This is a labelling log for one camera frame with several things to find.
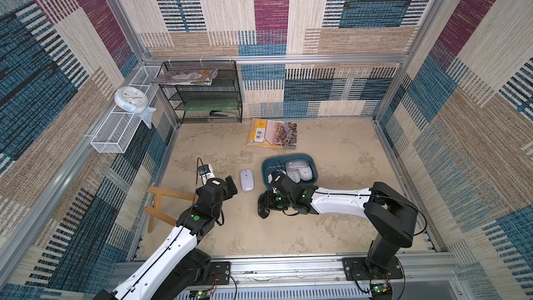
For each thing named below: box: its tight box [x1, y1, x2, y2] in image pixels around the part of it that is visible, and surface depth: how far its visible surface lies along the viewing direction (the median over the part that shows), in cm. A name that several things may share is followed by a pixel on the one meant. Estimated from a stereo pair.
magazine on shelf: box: [150, 68, 218, 86], surface depth 88 cm
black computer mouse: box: [257, 204, 271, 219], surface depth 83 cm
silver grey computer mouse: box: [285, 159, 309, 170], surface depth 101 cm
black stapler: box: [209, 109, 229, 117], surface depth 113 cm
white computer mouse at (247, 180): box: [239, 168, 255, 192], surface depth 96 cm
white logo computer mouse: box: [298, 166, 313, 182], surface depth 98 cm
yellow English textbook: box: [247, 118, 299, 150], surface depth 114 cm
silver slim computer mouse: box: [285, 168, 301, 184], surface depth 98 cm
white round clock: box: [113, 86, 149, 114], surface depth 76 cm
